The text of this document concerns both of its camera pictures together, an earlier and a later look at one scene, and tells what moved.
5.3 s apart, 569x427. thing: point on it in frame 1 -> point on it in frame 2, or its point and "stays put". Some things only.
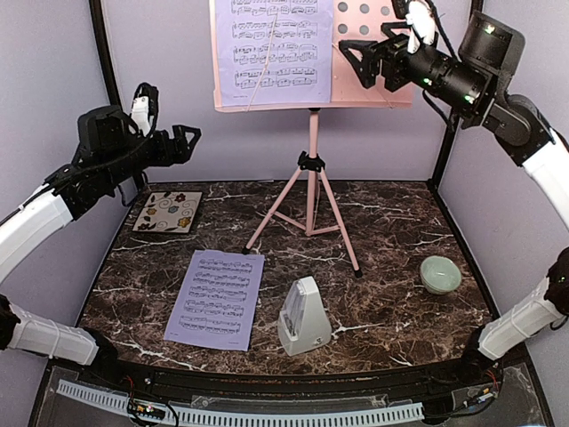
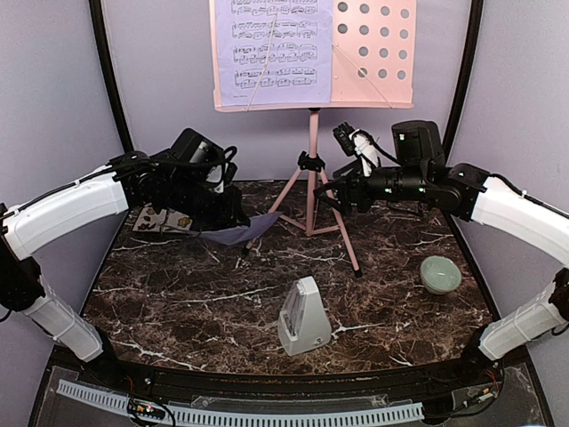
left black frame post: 100,35 stays put
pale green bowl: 440,275 stays put
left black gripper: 181,152 -> 230,213
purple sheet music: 216,305 -> 243,234
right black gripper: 391,48 -> 345,184
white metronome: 303,323 stays put
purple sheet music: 275,52 stays put
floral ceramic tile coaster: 172,212 stays put
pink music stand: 352,20 stays put
